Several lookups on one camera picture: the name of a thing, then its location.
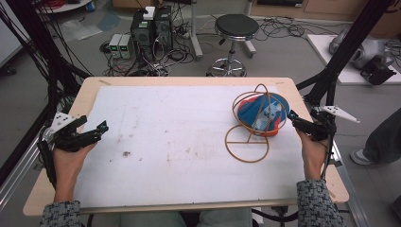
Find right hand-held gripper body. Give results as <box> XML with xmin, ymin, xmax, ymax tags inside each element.
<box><xmin>309</xmin><ymin>105</ymin><xmax>361</xmax><ymax>142</ymax></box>

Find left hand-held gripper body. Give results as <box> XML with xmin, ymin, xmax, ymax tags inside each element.
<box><xmin>41</xmin><ymin>112</ymin><xmax>96</xmax><ymax>153</ymax></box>

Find blue and orange bag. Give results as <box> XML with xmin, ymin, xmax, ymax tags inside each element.
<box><xmin>235</xmin><ymin>94</ymin><xmax>289</xmax><ymax>137</ymax></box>

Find gold wire basket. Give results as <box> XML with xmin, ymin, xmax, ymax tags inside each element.
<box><xmin>224</xmin><ymin>82</ymin><xmax>289</xmax><ymax>165</ymax></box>

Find person's right hand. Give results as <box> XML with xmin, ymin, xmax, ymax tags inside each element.
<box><xmin>296</xmin><ymin>128</ymin><xmax>329</xmax><ymax>182</ymax></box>

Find person's left hand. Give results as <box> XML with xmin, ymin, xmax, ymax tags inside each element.
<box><xmin>51</xmin><ymin>141</ymin><xmax>99</xmax><ymax>203</ymax></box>

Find white floor board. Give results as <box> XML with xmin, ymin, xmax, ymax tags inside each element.
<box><xmin>306</xmin><ymin>33</ymin><xmax>401</xmax><ymax>86</ymax></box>

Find black device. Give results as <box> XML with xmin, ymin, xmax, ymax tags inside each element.
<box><xmin>359</xmin><ymin>56</ymin><xmax>398</xmax><ymax>86</ymax></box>

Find white table mat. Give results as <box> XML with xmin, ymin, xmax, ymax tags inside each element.
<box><xmin>73</xmin><ymin>84</ymin><xmax>306</xmax><ymax>210</ymax></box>

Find grey power supply unit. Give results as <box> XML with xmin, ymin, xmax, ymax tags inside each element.
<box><xmin>118</xmin><ymin>33</ymin><xmax>134</xmax><ymax>61</ymax></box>
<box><xmin>109</xmin><ymin>33</ymin><xmax>123</xmax><ymax>60</ymax></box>

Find grey rounded machine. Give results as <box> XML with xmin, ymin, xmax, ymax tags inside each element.
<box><xmin>328</xmin><ymin>27</ymin><xmax>395</xmax><ymax>71</ymax></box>

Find clear plastic sheet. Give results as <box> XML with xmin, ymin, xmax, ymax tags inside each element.
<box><xmin>59</xmin><ymin>18</ymin><xmax>104</xmax><ymax>43</ymax></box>

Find black computer tower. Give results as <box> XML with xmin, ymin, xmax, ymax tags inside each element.
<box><xmin>130</xmin><ymin>10</ymin><xmax>156</xmax><ymax>61</ymax></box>
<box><xmin>153</xmin><ymin>5</ymin><xmax>174</xmax><ymax>54</ymax></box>

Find black round stool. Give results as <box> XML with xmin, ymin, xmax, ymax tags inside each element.
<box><xmin>206</xmin><ymin>13</ymin><xmax>260</xmax><ymax>79</ymax></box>

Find white box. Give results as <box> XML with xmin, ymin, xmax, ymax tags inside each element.
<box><xmin>142</xmin><ymin>6</ymin><xmax>156</xmax><ymax>22</ymax></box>

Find grey table leg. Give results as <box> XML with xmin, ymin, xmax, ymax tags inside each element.
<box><xmin>188</xmin><ymin>0</ymin><xmax>204</xmax><ymax>61</ymax></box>

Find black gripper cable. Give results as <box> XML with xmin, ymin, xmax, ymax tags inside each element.
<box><xmin>36</xmin><ymin>139</ymin><xmax>59</xmax><ymax>191</ymax></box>
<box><xmin>320</xmin><ymin>124</ymin><xmax>337</xmax><ymax>182</ymax></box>

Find aluminium rail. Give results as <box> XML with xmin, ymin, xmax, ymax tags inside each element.
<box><xmin>0</xmin><ymin>133</ymin><xmax>49</xmax><ymax>211</ymax></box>
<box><xmin>327</xmin><ymin>141</ymin><xmax>371</xmax><ymax>227</ymax></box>

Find black frame post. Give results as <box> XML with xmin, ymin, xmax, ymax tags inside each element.
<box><xmin>4</xmin><ymin>0</ymin><xmax>83</xmax><ymax>110</ymax></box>
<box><xmin>295</xmin><ymin>0</ymin><xmax>396</xmax><ymax>108</ymax></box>

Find black floor cables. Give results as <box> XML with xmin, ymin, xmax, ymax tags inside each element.
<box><xmin>254</xmin><ymin>16</ymin><xmax>306</xmax><ymax>43</ymax></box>

